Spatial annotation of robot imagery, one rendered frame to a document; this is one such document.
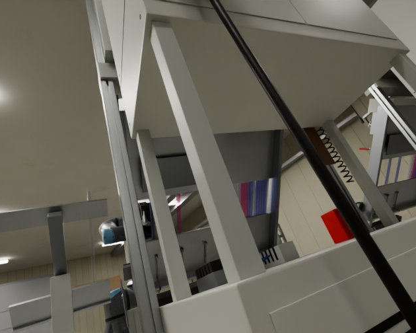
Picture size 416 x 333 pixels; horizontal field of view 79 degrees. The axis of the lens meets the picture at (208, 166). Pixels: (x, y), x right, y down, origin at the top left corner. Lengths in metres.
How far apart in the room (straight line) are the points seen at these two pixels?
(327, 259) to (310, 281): 0.03
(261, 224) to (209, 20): 1.01
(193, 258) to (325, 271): 0.93
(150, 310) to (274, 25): 0.64
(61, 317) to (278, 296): 0.86
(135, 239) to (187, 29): 0.47
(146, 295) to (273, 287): 0.43
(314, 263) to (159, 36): 0.36
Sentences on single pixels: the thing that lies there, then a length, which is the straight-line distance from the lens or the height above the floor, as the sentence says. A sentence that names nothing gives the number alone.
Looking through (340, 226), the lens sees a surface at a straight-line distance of 1.46.
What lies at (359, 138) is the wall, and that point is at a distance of 4.90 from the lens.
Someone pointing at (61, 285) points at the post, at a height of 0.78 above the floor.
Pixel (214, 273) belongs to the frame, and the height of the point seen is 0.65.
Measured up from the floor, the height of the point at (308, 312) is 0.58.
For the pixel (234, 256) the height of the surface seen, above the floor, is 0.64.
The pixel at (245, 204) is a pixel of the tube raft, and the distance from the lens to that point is 1.21.
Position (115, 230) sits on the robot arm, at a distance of 1.31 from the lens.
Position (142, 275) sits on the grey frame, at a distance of 0.64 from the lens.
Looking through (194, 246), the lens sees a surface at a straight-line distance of 1.15.
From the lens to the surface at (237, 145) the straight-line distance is 1.10.
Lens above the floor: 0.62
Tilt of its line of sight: 25 degrees up
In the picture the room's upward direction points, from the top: 19 degrees counter-clockwise
